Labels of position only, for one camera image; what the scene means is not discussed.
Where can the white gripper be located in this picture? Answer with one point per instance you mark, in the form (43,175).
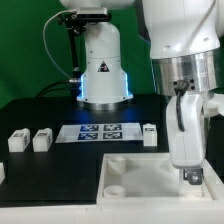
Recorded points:
(187,148)

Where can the black camera on stand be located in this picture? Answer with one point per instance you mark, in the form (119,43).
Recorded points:
(75,22)

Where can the white block left edge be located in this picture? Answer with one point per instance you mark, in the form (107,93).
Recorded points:
(2,173)

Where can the sheet with four markers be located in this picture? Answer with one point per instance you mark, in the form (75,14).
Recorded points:
(99,132)

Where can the white square table top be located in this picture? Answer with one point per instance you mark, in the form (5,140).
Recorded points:
(142,178)

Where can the white obstacle fence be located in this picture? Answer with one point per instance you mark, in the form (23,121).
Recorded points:
(189,211)

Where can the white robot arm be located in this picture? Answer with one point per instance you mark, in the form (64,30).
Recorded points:
(184,55)

